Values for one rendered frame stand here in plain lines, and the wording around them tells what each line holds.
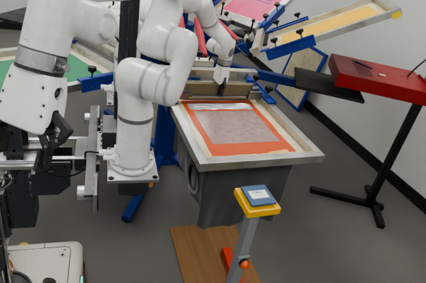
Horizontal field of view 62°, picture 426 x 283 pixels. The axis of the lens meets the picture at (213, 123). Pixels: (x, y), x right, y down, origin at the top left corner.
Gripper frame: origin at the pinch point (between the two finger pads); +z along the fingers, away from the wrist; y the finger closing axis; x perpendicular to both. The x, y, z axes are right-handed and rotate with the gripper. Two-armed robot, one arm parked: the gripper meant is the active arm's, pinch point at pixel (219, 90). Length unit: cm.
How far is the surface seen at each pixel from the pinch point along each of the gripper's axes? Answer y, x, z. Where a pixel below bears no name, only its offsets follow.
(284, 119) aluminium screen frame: 27.8, 26.1, 2.5
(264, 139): 39.6, 9.7, 6.0
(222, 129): 29.6, -7.7, 6.0
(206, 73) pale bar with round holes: -22.3, 0.7, -0.2
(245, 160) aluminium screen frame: 59, -10, 3
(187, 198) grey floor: -28, 5, 102
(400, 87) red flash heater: 10, 118, -8
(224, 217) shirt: 49, -7, 44
